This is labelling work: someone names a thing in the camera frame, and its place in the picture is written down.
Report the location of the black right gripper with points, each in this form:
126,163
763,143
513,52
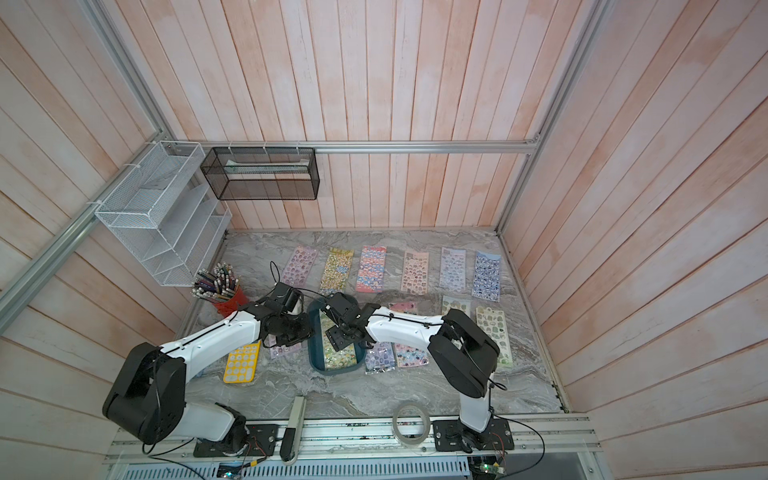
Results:
334,335

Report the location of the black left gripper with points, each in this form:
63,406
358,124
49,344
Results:
301,337

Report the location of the green yellow sticker sheet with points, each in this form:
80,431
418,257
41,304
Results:
335,360

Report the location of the colourful small sticker sheet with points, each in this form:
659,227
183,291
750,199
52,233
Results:
336,271

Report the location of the red blue cat sticker sheet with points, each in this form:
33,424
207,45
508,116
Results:
371,270

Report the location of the purple sticker sheet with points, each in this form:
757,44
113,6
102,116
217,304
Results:
380,358

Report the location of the teal storage box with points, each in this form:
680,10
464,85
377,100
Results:
314,344

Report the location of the pink yellow cat sticker sheet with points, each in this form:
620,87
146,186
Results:
407,356

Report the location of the pastel sticker sheet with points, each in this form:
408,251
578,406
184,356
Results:
415,273

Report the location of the light blue sticker sheet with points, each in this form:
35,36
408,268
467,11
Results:
453,270

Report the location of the dark blue sticker sheet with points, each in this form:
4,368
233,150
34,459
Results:
487,277

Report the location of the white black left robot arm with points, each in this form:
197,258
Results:
148,397

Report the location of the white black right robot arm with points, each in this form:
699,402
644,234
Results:
464,353

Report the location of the yellow calculator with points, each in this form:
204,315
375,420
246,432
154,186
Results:
241,364

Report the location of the red pencil cup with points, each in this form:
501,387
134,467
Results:
220,286

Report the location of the grey stapler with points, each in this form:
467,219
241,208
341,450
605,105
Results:
290,443

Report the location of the clear tape roll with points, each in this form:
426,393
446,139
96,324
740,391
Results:
411,424

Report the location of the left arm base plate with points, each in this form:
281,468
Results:
257,439

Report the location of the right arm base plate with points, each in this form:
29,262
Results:
453,436

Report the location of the black mesh wall basket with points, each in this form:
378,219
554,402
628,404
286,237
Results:
262,173

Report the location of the white mesh wall shelf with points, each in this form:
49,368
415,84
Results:
170,223

